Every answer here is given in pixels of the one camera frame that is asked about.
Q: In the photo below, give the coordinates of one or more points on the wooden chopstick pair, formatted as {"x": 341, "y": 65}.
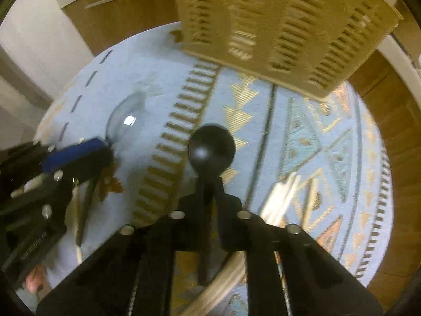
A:
{"x": 279, "y": 199}
{"x": 232, "y": 273}

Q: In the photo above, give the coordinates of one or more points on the black ladle spoon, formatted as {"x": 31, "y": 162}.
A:
{"x": 211, "y": 150}

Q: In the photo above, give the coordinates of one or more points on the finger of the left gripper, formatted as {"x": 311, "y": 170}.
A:
{"x": 63, "y": 157}
{"x": 85, "y": 168}

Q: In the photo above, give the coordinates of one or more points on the person left hand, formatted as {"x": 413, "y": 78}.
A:
{"x": 36, "y": 279}

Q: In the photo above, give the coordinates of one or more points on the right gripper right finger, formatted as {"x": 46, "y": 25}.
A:
{"x": 288, "y": 272}

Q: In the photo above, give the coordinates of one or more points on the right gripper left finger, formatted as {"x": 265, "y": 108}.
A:
{"x": 129, "y": 274}

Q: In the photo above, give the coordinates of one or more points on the patterned blue table mat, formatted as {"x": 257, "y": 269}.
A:
{"x": 300, "y": 190}

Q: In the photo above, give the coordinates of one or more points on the beige slotted utensil basket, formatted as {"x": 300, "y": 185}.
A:
{"x": 308, "y": 46}

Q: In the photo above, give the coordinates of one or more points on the clear spoon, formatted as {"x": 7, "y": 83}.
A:
{"x": 124, "y": 118}

